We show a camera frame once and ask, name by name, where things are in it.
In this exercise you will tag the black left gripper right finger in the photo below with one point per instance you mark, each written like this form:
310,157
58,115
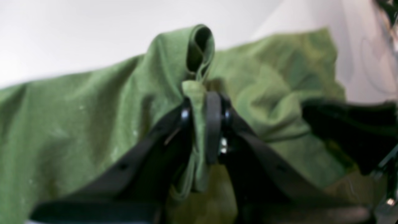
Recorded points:
267,189

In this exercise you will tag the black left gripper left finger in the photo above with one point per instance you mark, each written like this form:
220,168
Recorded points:
135,189

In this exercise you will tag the green t-shirt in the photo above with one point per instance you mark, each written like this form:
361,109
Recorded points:
59,134

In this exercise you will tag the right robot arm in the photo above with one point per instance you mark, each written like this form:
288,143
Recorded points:
366,134

